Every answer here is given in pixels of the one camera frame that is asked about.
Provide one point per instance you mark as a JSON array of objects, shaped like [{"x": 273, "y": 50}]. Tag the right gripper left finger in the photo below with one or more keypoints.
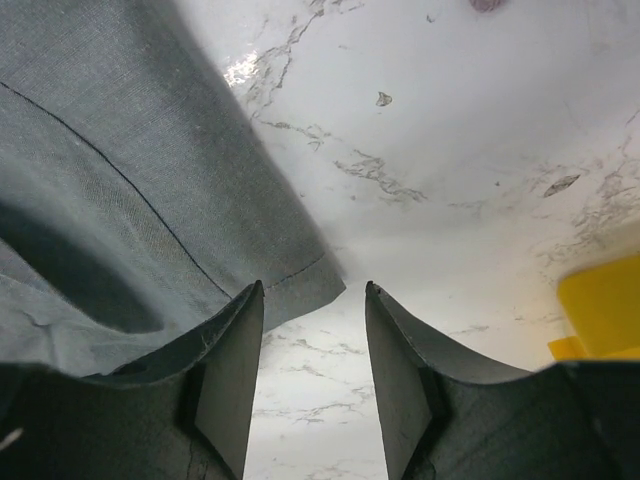
[{"x": 180, "y": 412}]

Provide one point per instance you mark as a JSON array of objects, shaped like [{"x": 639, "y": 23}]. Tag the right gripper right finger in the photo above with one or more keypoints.
[{"x": 449, "y": 412}]

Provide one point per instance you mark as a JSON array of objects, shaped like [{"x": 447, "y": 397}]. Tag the grey long sleeve shirt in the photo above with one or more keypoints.
[{"x": 136, "y": 201}]

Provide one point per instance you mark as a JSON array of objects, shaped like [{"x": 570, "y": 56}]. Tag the yellow plastic bin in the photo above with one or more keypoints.
[{"x": 602, "y": 307}]

